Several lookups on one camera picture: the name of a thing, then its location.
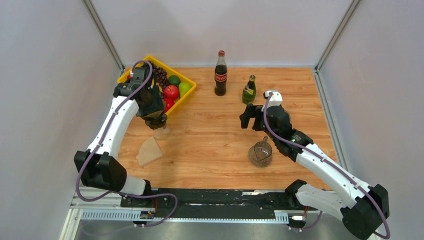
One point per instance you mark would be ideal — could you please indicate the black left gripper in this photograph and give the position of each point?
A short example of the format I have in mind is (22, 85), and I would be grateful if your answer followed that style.
(157, 104)

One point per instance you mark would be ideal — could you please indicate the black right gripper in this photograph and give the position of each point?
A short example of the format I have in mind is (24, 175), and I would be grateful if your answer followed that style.
(251, 111)

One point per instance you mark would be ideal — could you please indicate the amber coffee dripper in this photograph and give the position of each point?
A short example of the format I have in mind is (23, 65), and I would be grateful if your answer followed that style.
(155, 123)

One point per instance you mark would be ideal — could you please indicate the brown paper coffee filter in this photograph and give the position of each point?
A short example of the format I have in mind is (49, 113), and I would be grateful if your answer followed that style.
(158, 116)

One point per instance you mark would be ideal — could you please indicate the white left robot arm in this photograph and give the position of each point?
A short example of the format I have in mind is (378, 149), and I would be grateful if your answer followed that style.
(98, 166)

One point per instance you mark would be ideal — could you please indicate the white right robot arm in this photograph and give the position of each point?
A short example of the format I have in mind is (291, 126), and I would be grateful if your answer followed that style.
(362, 208)

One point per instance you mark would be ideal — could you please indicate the green glass bottle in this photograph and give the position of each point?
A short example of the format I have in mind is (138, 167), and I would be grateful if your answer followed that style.
(249, 91)

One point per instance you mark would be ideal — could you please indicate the red apple lower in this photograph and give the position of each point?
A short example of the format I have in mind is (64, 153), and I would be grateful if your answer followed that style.
(168, 104)

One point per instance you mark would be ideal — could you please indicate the red apple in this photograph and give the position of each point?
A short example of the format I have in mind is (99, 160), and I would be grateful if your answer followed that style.
(168, 104)
(171, 92)

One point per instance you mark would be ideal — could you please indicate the red apple upper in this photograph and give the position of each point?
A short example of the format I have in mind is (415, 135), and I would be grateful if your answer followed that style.
(171, 92)

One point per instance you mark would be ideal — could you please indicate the dark grape bunch upper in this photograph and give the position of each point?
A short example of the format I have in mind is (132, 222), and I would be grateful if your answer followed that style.
(160, 75)

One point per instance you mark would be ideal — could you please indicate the green lime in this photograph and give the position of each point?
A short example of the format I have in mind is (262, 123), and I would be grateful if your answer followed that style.
(174, 80)

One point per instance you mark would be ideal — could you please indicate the glass carafe left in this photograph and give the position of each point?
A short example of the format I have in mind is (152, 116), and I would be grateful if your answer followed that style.
(162, 133)

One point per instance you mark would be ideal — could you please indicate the glass carafe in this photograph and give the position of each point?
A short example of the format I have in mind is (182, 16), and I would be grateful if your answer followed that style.
(162, 133)
(260, 154)

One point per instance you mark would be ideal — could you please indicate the yellow plastic fruit tray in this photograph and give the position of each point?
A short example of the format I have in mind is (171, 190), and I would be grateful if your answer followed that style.
(124, 90)

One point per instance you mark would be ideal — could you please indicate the green pear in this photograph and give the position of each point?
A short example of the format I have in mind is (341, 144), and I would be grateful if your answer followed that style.
(183, 88)

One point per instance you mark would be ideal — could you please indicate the glass carafe right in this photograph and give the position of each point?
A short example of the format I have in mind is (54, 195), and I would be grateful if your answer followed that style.
(260, 154)

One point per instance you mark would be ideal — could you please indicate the cola glass bottle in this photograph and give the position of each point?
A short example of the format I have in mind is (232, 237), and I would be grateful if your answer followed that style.
(220, 74)

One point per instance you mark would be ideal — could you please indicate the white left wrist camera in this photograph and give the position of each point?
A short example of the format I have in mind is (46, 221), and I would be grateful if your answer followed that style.
(139, 76)

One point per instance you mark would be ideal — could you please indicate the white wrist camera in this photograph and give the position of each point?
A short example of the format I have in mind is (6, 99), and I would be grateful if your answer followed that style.
(139, 76)
(273, 98)

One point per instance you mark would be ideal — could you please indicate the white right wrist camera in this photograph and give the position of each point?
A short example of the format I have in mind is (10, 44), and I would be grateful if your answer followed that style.
(273, 98)

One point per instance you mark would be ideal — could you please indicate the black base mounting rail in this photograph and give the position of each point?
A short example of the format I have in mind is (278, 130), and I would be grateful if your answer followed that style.
(198, 203)

